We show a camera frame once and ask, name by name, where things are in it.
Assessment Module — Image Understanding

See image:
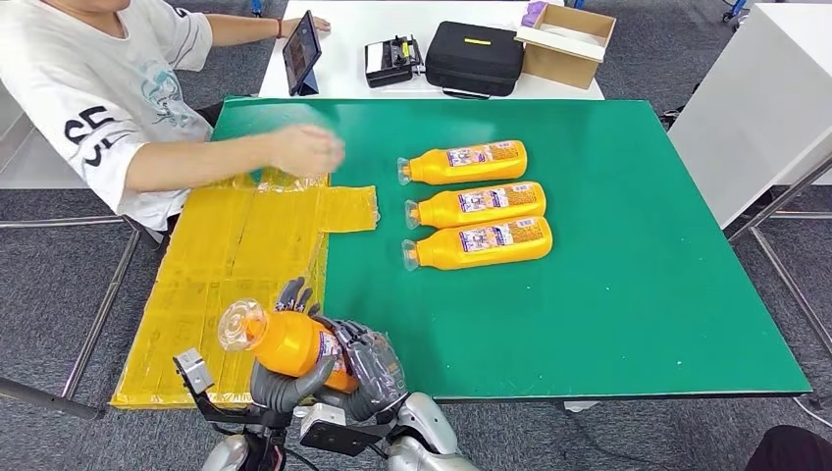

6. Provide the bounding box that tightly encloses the black remote controller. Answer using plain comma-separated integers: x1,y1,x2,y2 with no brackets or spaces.
363,35,426,89

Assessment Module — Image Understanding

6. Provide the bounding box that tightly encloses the person's right hand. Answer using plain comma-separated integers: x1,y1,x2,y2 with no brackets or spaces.
269,123,347,178

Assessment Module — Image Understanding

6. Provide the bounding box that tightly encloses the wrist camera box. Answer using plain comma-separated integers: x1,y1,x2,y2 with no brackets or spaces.
172,348,217,395
297,402,399,458

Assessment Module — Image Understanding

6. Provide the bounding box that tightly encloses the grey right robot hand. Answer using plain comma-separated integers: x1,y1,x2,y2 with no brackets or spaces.
311,315,409,424

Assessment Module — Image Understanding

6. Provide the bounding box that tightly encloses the orange detergent bottle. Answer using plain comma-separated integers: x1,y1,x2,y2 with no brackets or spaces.
396,139,529,187
216,297,360,394
403,181,547,231
400,216,554,273

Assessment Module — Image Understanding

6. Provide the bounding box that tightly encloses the grey metal tube frame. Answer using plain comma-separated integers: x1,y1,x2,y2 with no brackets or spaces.
0,211,164,421

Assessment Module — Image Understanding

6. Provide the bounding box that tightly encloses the person's left hand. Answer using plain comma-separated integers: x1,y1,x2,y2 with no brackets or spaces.
281,16,333,37

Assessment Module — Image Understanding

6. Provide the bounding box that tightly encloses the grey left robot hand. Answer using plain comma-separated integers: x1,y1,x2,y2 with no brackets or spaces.
249,277,339,417

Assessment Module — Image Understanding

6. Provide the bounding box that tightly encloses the black tablet on stand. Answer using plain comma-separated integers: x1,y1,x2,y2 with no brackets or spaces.
283,9,325,97

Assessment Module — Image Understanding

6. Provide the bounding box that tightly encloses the yellow taped plastic sheet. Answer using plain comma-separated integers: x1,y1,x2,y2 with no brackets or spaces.
109,169,382,411

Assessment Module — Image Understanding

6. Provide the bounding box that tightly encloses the grey metal table frame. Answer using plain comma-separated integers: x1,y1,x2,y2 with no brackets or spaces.
726,154,832,362

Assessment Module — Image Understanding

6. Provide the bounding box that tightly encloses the black rounded object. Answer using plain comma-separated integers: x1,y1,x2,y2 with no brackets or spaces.
746,425,832,471

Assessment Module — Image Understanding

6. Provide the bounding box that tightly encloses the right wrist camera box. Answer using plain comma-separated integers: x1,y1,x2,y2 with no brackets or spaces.
297,402,399,458

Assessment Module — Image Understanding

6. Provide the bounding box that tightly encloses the white cabinet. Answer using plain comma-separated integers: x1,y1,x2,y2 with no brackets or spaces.
667,1,832,230

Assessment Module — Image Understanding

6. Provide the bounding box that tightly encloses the person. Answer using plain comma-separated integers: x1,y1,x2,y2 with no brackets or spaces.
0,0,347,232

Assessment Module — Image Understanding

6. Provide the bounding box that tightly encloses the purple packet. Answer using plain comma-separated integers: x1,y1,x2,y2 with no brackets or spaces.
521,0,550,28

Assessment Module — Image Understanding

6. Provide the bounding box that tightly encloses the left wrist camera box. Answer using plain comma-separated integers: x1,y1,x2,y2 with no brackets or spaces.
172,348,217,395

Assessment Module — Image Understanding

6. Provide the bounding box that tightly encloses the black carrying case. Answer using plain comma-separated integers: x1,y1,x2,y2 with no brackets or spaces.
424,21,526,100

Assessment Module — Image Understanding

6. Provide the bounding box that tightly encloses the brown cardboard box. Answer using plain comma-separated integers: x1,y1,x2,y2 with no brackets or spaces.
514,2,617,90

